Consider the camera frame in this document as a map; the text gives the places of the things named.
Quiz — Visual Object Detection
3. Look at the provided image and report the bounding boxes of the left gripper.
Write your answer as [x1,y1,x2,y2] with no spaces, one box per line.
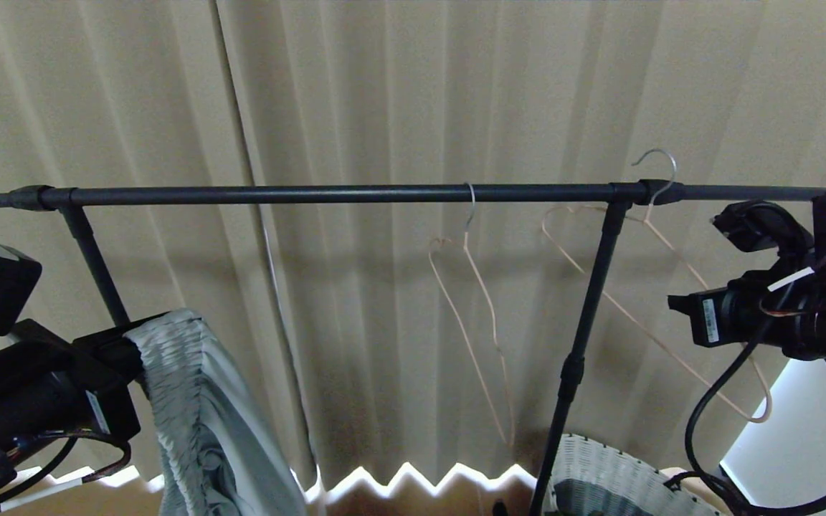
[0,326,143,499]

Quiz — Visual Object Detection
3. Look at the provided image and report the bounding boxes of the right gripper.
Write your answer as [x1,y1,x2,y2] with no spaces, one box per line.
[668,276,815,355]

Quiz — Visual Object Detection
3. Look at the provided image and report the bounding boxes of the pink clothes hanger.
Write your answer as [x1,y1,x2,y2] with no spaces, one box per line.
[542,148,774,424]
[427,183,516,449]

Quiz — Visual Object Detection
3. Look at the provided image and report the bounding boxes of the pale grey shorts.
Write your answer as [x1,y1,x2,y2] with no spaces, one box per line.
[125,310,306,516]

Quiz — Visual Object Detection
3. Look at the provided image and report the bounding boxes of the white laundry basket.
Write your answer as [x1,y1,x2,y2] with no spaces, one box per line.
[543,434,726,516]

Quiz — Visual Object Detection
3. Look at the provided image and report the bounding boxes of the black clothes rack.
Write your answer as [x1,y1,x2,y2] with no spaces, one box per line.
[0,179,826,516]

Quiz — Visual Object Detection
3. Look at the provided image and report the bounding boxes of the black cable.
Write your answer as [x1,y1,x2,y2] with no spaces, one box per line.
[0,436,78,516]
[685,308,826,516]

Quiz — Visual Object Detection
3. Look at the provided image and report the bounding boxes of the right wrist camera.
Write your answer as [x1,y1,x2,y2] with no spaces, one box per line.
[713,201,815,287]

